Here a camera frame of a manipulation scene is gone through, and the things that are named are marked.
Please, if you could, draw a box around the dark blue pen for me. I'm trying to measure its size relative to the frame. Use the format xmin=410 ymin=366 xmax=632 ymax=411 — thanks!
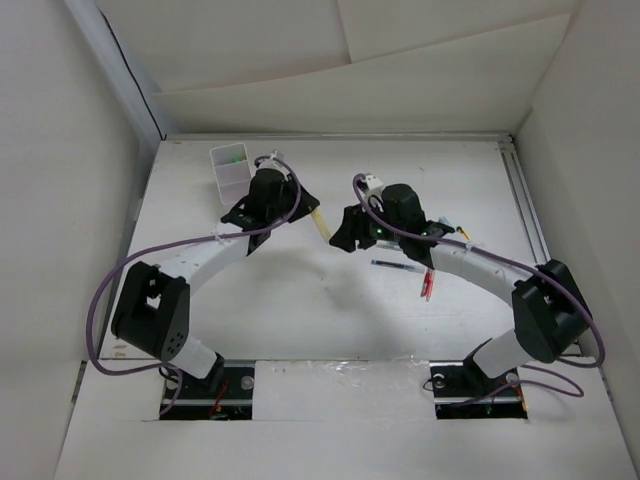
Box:
xmin=371 ymin=259 xmax=421 ymax=271

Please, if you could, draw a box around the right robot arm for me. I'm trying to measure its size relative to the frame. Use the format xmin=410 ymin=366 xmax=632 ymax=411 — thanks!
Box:
xmin=329 ymin=174 xmax=593 ymax=394

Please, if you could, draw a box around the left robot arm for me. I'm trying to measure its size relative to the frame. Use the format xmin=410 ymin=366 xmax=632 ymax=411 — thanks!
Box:
xmin=111 ymin=167 xmax=320 ymax=397

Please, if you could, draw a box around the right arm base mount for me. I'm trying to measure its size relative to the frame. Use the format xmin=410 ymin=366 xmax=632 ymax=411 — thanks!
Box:
xmin=422 ymin=355 xmax=528 ymax=420

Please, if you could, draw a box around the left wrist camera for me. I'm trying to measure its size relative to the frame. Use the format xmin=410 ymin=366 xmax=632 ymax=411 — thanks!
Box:
xmin=254 ymin=149 xmax=289 ymax=177

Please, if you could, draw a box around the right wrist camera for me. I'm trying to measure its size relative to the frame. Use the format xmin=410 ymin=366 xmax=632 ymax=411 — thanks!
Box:
xmin=356 ymin=173 xmax=385 ymax=197

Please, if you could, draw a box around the red pen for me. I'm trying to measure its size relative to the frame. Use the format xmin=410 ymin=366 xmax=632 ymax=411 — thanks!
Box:
xmin=420 ymin=269 xmax=435 ymax=302

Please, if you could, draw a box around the white three-compartment organizer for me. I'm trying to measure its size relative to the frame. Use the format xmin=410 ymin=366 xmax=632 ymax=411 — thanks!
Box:
xmin=209 ymin=143 xmax=252 ymax=205

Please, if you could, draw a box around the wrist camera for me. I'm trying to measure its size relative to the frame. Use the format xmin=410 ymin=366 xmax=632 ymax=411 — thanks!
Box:
xmin=356 ymin=173 xmax=385 ymax=197
xmin=254 ymin=149 xmax=289 ymax=177

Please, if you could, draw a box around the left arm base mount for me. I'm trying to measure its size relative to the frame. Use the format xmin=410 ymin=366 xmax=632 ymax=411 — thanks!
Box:
xmin=159 ymin=355 xmax=256 ymax=421

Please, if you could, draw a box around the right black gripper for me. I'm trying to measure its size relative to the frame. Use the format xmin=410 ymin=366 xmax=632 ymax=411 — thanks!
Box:
xmin=329 ymin=198 xmax=406 ymax=252

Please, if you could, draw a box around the cream yellow highlighter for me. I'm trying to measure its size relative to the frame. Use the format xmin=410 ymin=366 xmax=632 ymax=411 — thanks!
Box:
xmin=311 ymin=208 xmax=332 ymax=243

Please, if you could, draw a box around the yellow utility knife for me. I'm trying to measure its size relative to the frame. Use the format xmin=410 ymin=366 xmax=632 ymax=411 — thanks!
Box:
xmin=456 ymin=226 xmax=471 ymax=241

